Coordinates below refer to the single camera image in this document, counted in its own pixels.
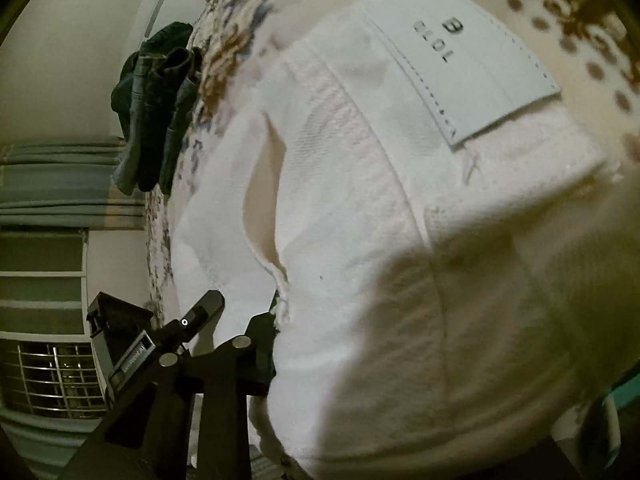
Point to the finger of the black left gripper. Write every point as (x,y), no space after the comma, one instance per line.
(189,333)
(226,377)

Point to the white denim pants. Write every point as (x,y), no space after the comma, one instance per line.
(449,266)

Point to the window with metal grille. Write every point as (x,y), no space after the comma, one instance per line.
(47,366)

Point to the green window curtain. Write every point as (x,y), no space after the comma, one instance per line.
(66,184)

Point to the dark green clothes pile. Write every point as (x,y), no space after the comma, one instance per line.
(154,99)

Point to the floral beige bed blanket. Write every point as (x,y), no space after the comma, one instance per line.
(591,47)

